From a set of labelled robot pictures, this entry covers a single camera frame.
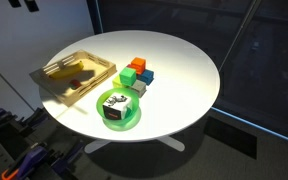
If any purple clamp with orange trigger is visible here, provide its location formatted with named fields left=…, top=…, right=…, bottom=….
left=0, top=145, right=49, bottom=180

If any red toy strawberry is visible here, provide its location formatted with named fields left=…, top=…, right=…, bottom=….
left=69, top=79, right=83, bottom=89

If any purple black clamp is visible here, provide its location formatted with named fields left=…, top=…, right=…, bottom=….
left=49, top=139, right=86, bottom=176

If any green plastic bowl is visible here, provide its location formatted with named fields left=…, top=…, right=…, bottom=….
left=95, top=87, right=142, bottom=132

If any black tool rack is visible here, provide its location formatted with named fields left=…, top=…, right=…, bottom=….
left=0, top=101, right=85, bottom=180

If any blue plastic cube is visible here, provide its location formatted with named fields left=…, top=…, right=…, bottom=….
left=137, top=68, right=155, bottom=86

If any zebra print soft cube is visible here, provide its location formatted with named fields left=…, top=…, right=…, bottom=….
left=101, top=92, right=134, bottom=121

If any green plastic cube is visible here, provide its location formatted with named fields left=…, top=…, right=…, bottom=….
left=118, top=66, right=138, bottom=87

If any white table base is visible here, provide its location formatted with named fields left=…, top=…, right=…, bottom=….
left=83, top=134, right=187, bottom=155

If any lime plastic cube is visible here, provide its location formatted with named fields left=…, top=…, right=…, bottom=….
left=111, top=74, right=125, bottom=90

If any yellow toy banana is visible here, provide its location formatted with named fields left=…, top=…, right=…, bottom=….
left=48, top=60, right=85, bottom=80

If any wooden box tray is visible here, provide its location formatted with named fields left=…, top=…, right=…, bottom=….
left=29, top=49, right=118, bottom=108

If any orange plastic cube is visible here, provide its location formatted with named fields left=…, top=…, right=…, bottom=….
left=130, top=56, right=148, bottom=75

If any grey diagonal pole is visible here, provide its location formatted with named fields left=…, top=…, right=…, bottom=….
left=218, top=0, right=262, bottom=73

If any grey plastic cube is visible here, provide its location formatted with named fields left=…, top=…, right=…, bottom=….
left=130, top=79, right=148, bottom=99

